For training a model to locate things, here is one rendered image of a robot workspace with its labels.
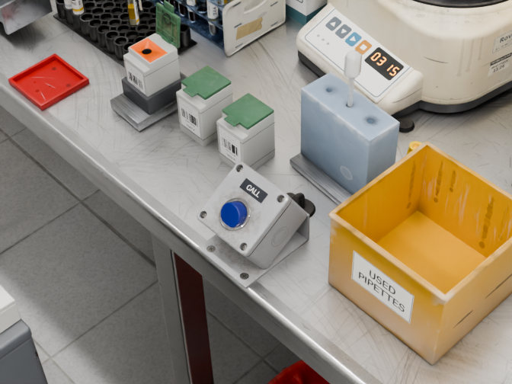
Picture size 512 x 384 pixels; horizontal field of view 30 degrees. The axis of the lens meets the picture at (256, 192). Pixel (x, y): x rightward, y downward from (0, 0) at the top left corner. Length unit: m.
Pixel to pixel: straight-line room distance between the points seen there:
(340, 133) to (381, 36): 0.18
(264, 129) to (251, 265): 0.15
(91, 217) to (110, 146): 1.13
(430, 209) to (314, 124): 0.14
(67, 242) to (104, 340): 0.28
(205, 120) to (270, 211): 0.18
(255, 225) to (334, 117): 0.14
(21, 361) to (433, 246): 0.41
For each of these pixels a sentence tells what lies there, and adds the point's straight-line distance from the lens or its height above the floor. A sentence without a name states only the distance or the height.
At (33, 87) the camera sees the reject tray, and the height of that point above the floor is 0.88.
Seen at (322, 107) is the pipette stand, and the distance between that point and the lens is 0.95.
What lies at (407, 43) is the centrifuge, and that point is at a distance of 1.05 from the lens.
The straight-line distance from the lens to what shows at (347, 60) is 0.91.
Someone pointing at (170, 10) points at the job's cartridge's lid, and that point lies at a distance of 1.05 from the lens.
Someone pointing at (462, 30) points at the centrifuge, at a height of 0.99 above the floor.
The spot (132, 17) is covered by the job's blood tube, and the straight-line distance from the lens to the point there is 1.18.
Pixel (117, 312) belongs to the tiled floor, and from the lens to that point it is 2.01.
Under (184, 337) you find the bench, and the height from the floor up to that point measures 0.61.
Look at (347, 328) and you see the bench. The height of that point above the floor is 0.87.
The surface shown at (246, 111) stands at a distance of 0.99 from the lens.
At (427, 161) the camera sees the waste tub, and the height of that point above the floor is 0.96.
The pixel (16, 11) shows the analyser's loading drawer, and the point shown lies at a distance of 1.21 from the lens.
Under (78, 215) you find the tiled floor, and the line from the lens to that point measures 2.20.
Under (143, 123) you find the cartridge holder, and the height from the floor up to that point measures 0.88.
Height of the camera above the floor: 1.60
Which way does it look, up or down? 47 degrees down
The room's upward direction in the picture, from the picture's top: 2 degrees counter-clockwise
